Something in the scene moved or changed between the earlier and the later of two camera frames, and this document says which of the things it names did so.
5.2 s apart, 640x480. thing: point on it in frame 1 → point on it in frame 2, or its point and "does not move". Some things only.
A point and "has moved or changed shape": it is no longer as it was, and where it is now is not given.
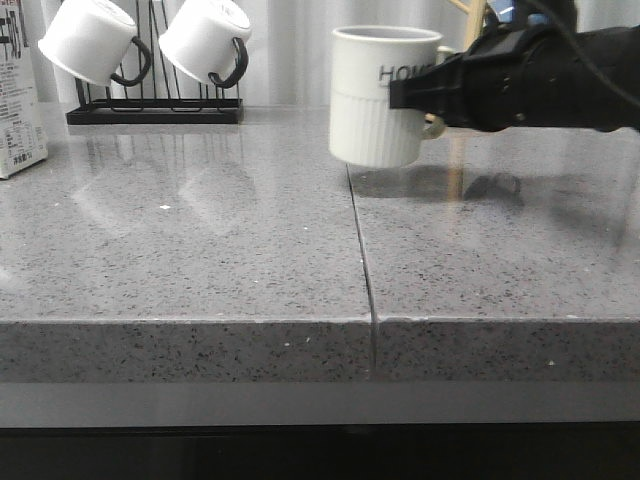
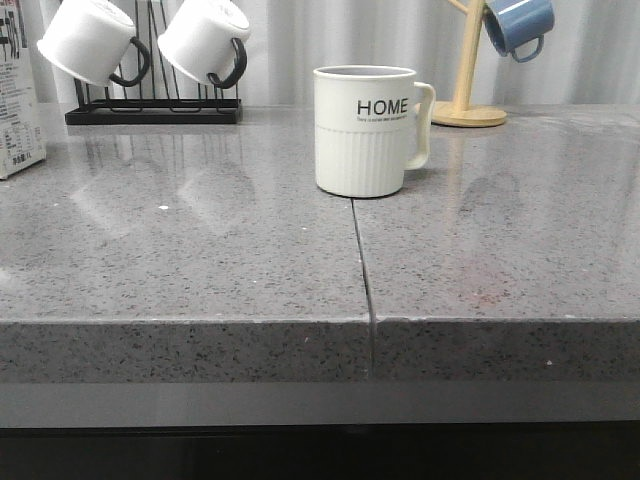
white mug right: (208, 38) does not move
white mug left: (94, 40) does not move
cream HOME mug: (364, 129) has moved or changed shape
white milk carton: (23, 141) does not move
